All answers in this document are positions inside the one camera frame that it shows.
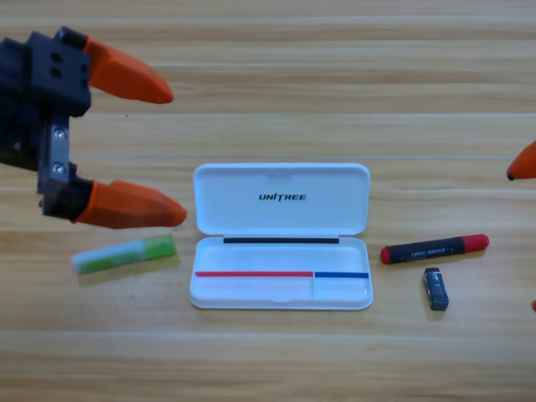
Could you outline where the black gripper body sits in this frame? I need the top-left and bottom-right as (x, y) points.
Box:
(0, 26), (94, 221)

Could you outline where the black marker with red cap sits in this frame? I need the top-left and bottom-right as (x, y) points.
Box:
(379, 233), (490, 265)

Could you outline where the white Unitree pencil case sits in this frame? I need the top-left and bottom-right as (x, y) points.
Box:
(188, 162), (374, 312)

